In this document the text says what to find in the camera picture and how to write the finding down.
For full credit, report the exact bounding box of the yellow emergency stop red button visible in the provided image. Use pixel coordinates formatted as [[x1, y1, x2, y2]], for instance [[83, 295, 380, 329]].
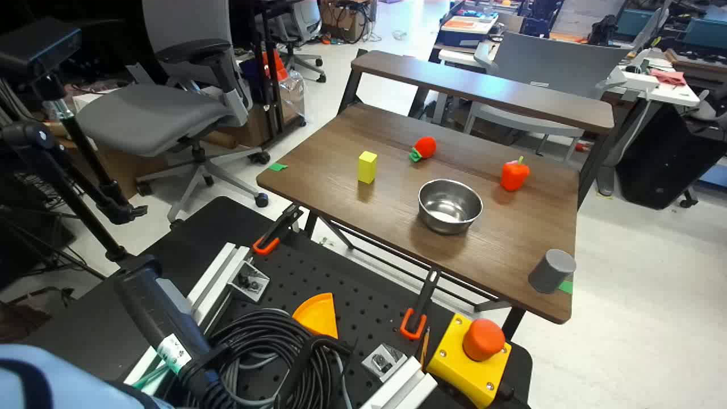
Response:
[[425, 312, 515, 409]]

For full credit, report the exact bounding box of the black tripod stand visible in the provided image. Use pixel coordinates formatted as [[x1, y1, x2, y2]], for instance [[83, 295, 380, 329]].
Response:
[[0, 19, 149, 266]]

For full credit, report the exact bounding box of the grey chair behind bench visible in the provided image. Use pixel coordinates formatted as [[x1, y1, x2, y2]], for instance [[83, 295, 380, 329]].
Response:
[[460, 33, 632, 157]]

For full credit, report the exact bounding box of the steel bowl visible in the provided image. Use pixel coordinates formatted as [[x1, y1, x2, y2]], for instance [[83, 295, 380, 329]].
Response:
[[416, 177, 487, 236]]

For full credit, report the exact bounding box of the orange black clamp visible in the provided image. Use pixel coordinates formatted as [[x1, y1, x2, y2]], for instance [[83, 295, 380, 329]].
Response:
[[397, 269, 442, 343], [250, 202, 305, 259]]

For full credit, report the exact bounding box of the grey office chair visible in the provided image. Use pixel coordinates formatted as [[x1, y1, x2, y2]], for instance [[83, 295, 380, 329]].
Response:
[[72, 0, 274, 223]]

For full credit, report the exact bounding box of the short aluminium rail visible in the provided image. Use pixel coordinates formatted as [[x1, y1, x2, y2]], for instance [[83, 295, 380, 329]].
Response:
[[358, 354, 441, 409]]

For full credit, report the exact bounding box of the red bell pepper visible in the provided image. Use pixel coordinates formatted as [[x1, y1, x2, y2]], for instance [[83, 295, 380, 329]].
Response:
[[498, 154, 534, 195]]

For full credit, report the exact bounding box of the red toy tomato green leaf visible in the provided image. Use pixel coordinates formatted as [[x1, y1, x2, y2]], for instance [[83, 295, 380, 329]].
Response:
[[406, 135, 441, 166]]

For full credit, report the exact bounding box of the orange triangular plastic piece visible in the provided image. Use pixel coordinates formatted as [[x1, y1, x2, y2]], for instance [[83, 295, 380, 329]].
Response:
[[291, 292, 341, 341]]

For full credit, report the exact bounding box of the black bag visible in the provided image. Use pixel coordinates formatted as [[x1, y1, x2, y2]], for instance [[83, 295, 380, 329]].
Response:
[[613, 101, 727, 211]]

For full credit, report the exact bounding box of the black perforated base board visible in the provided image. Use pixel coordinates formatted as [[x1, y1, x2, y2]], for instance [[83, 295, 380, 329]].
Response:
[[30, 195, 534, 409]]

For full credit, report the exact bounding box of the black cable coil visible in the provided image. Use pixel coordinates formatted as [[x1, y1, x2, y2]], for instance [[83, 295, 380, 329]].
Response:
[[180, 304, 358, 409]]

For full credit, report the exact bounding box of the long aluminium rail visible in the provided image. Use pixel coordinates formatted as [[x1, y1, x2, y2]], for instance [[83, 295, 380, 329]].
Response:
[[123, 241, 254, 390]]

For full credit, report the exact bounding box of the yellow block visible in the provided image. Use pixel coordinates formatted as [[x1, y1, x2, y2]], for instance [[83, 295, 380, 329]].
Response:
[[357, 151, 382, 186]]

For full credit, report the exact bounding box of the long wooden bench table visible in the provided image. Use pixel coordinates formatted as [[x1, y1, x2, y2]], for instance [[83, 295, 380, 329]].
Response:
[[337, 48, 617, 210]]

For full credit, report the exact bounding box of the grey cylinder cup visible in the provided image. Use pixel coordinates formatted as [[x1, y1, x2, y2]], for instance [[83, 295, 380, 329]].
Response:
[[527, 248, 579, 295]]

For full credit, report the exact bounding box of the white cluttered desk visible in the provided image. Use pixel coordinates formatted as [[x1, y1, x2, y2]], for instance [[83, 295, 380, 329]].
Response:
[[601, 47, 704, 110]]

